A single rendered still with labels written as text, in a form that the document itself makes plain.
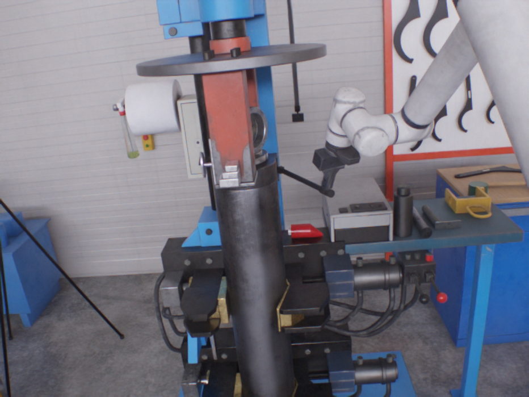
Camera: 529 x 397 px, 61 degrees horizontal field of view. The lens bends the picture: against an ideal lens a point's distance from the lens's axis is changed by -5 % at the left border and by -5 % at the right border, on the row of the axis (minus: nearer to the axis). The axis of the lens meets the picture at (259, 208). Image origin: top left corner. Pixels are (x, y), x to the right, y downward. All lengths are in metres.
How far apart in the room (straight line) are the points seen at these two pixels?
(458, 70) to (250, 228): 0.77
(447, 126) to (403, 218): 1.92
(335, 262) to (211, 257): 0.48
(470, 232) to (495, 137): 1.96
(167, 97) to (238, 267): 1.06
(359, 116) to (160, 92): 1.29
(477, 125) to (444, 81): 2.62
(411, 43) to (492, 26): 2.74
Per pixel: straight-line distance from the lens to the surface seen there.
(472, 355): 2.54
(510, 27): 0.81
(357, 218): 1.81
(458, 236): 1.95
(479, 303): 2.37
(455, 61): 1.15
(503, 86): 0.80
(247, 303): 1.65
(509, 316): 3.09
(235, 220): 1.51
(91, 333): 3.56
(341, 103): 1.35
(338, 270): 1.75
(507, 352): 3.13
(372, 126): 1.28
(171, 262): 1.92
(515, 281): 2.97
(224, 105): 1.26
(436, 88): 1.21
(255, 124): 1.55
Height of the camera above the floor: 1.89
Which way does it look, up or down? 22 degrees down
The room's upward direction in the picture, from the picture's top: 6 degrees counter-clockwise
